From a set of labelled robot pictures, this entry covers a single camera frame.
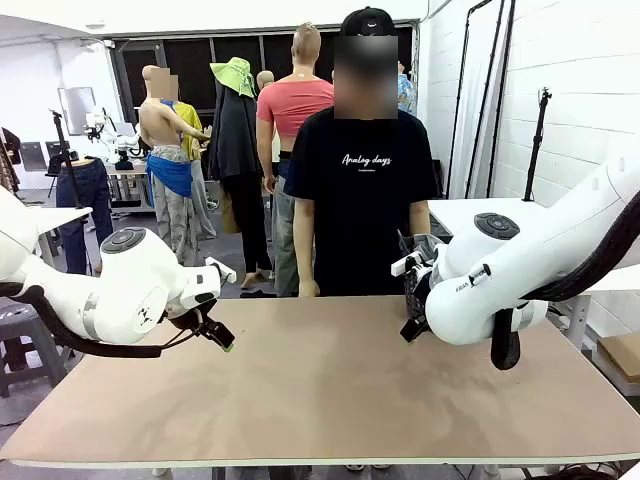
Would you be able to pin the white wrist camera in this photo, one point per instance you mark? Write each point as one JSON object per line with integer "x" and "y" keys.
{"x": 222, "y": 270}
{"x": 406, "y": 264}

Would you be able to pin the blue cloth wrap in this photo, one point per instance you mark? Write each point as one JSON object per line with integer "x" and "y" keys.
{"x": 172, "y": 175}

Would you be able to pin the green bucket hat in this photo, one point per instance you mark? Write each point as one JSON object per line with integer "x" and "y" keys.
{"x": 235, "y": 75}

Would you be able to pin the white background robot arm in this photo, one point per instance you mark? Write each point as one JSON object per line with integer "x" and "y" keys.
{"x": 107, "y": 135}

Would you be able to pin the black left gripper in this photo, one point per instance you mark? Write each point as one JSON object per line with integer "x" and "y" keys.
{"x": 192, "y": 320}

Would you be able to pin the black tripod with camera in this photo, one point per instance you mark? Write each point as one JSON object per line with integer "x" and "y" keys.
{"x": 62, "y": 145}

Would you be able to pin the black backdrop stand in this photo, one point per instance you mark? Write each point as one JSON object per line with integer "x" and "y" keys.
{"x": 482, "y": 75}

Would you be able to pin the black baseball cap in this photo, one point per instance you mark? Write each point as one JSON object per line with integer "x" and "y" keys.
{"x": 367, "y": 20}

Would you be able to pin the mannequin in black coat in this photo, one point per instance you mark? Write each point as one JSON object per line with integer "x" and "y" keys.
{"x": 240, "y": 150}

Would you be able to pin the person's right forearm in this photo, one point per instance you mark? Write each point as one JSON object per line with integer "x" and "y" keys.
{"x": 303, "y": 255}

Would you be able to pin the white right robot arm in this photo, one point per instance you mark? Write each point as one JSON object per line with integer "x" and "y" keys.
{"x": 525, "y": 250}

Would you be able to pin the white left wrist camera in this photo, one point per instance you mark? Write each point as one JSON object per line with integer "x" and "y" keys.
{"x": 222, "y": 270}

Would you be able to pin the bare tan mannequin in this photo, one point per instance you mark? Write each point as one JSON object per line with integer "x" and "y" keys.
{"x": 160, "y": 125}

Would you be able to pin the blue patterned shirt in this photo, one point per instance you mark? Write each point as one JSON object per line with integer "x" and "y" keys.
{"x": 407, "y": 95}

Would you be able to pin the brown cardboard box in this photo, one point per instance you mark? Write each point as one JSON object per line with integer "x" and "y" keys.
{"x": 620, "y": 355}

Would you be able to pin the small white table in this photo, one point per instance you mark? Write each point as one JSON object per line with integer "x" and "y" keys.
{"x": 62, "y": 216}

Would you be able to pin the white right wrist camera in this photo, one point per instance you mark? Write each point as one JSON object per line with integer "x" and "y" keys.
{"x": 406, "y": 264}

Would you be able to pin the person's right hand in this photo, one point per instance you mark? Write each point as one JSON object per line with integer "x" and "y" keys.
{"x": 309, "y": 290}

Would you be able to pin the person in black T-shirt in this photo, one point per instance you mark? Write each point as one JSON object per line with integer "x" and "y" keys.
{"x": 360, "y": 200}

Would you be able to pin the mannequin in yellow shirt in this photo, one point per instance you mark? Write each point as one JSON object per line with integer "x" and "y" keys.
{"x": 192, "y": 125}

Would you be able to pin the grey plastic stool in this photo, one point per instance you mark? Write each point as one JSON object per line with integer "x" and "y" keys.
{"x": 30, "y": 340}

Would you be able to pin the small bald mannequin head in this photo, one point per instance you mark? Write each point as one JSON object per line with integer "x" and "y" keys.
{"x": 266, "y": 80}

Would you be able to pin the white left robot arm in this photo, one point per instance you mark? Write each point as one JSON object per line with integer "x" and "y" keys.
{"x": 125, "y": 280}

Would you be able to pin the grey whiteboard panel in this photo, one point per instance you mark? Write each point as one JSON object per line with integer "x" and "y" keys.
{"x": 76, "y": 107}

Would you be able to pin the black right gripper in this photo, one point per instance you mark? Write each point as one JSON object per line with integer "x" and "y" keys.
{"x": 419, "y": 295}

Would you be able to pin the mannequin in red top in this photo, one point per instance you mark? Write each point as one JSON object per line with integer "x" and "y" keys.
{"x": 280, "y": 175}

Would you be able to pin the mannequin torso in jeans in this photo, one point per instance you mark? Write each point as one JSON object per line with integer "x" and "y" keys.
{"x": 85, "y": 200}

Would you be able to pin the black tripod on table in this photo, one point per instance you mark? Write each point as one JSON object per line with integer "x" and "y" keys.
{"x": 537, "y": 145}

